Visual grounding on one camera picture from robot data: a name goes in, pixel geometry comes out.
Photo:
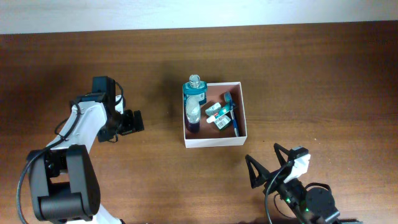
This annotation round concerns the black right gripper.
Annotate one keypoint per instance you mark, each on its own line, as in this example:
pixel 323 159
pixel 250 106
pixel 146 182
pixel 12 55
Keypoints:
pixel 263 172

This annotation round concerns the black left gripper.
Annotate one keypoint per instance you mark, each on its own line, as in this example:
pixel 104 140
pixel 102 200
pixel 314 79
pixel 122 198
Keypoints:
pixel 130 125

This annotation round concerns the green Dettol soap packet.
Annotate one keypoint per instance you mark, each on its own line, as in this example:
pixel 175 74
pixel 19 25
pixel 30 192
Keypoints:
pixel 222 122

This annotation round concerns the clear purple liquid bottle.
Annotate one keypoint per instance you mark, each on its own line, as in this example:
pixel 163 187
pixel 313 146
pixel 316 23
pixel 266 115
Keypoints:
pixel 193 114

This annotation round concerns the green toothpaste tube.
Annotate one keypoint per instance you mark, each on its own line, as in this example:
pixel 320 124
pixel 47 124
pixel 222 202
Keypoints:
pixel 223 111

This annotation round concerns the teal mouthwash bottle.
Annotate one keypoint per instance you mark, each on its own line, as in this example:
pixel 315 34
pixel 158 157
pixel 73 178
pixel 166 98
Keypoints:
pixel 195 88

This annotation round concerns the blue white toothbrush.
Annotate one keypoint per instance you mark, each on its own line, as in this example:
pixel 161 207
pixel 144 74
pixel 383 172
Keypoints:
pixel 228 98

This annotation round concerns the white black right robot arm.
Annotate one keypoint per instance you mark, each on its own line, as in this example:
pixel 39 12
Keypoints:
pixel 311 203

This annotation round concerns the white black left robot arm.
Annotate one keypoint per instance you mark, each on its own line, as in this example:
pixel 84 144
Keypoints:
pixel 62 180

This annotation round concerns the pink open cardboard box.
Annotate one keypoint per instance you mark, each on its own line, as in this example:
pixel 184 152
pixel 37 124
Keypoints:
pixel 209 135

